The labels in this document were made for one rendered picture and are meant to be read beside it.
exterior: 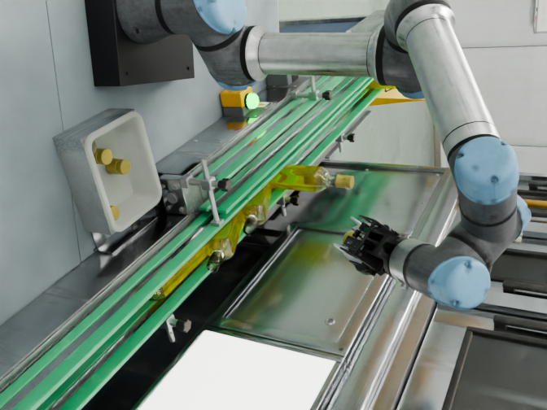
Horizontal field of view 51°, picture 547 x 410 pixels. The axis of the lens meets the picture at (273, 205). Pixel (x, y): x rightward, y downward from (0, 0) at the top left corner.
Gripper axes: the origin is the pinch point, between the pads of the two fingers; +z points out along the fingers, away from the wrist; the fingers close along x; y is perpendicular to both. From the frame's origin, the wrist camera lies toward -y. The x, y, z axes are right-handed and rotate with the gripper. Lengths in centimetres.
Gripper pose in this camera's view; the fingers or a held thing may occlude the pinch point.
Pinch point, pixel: (353, 240)
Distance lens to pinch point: 113.5
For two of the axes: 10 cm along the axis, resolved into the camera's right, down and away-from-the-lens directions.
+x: -5.3, 8.5, -0.7
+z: -3.7, -1.5, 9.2
